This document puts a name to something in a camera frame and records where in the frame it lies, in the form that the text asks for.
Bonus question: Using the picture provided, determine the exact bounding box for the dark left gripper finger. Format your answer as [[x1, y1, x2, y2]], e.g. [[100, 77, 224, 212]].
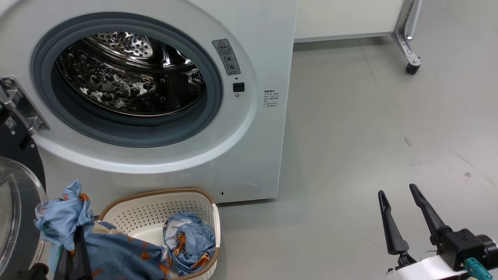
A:
[[72, 226, 93, 280], [54, 249, 73, 280]]

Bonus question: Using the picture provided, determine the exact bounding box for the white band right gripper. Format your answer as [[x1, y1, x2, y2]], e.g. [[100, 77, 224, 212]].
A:
[[378, 184, 473, 280]]

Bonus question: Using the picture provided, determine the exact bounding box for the blue bear print garment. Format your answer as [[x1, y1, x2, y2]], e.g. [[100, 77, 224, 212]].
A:
[[35, 180, 172, 280]]

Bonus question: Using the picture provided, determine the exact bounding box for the black round glass washer door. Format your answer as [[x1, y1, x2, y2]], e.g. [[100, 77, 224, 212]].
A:
[[0, 113, 48, 280]]

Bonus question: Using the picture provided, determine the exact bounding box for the blue bear garment white collar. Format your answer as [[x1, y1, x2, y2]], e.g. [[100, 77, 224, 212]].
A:
[[163, 212, 216, 277]]

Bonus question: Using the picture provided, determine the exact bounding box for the white perforated basket brown rim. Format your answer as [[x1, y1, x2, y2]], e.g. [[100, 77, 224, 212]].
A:
[[97, 187, 221, 280]]

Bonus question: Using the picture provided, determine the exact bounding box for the metal washer door hinge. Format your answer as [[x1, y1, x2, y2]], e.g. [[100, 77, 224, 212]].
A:
[[0, 77, 50, 136]]

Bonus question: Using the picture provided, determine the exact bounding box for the white front-load washing machine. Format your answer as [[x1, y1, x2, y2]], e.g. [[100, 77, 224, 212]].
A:
[[0, 0, 298, 242]]

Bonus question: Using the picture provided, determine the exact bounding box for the round filter cover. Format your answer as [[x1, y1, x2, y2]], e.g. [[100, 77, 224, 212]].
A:
[[218, 183, 260, 203]]

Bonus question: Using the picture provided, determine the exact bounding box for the metal leg with black caster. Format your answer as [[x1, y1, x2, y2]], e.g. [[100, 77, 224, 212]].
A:
[[391, 0, 423, 75]]

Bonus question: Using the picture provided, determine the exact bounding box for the printed text label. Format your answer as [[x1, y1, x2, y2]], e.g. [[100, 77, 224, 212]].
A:
[[263, 89, 280, 109]]

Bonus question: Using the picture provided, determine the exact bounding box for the perforated steel washer drum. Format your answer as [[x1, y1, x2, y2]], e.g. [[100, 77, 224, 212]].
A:
[[54, 31, 207, 117]]

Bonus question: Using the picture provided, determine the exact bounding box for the white furniture panel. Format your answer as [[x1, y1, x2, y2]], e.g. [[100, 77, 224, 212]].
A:
[[294, 0, 406, 43]]

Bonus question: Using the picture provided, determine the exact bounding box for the grey warning sticker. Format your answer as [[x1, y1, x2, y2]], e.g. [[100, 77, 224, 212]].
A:
[[212, 39, 241, 75]]

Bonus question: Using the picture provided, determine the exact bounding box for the teal connector right camera cable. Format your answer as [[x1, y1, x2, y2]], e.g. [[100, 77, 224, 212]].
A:
[[464, 257, 493, 280]]

